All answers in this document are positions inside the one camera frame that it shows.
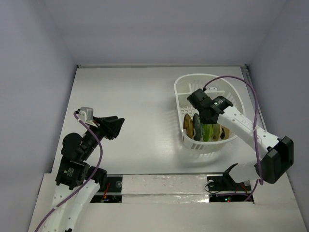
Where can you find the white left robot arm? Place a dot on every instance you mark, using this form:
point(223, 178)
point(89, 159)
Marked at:
point(79, 176)

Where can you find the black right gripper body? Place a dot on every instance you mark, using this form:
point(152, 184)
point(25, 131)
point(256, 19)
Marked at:
point(207, 116)

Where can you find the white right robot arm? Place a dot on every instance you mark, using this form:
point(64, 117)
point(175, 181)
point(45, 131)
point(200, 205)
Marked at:
point(274, 155)

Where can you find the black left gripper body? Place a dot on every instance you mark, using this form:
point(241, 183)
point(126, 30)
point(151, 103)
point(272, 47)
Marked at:
point(99, 130)

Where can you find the yellow patterned plate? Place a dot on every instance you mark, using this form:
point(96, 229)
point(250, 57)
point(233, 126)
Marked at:
point(188, 126)

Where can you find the cream plate at rack end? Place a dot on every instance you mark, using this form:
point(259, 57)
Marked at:
point(225, 133)

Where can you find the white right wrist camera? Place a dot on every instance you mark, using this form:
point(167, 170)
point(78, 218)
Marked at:
point(211, 90)

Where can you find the white foam strip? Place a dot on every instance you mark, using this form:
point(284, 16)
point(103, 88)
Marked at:
point(164, 188)

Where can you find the lime green plate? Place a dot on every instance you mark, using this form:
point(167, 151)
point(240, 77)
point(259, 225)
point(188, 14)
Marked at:
point(207, 131)

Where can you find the aluminium rail at right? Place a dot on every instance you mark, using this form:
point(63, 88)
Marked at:
point(247, 78)

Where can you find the cream plate with flower print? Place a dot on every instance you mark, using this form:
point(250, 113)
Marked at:
point(217, 131)

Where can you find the teal blue floral plate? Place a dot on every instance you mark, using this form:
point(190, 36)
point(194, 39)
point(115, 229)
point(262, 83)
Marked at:
point(197, 127)

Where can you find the white plastic dish rack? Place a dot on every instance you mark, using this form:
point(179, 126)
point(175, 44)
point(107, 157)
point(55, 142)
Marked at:
point(193, 91)

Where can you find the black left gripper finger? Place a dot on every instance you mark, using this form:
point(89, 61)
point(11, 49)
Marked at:
point(110, 122)
point(112, 134)

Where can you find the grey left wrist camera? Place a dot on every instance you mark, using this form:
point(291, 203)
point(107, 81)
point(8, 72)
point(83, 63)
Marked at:
point(86, 114)

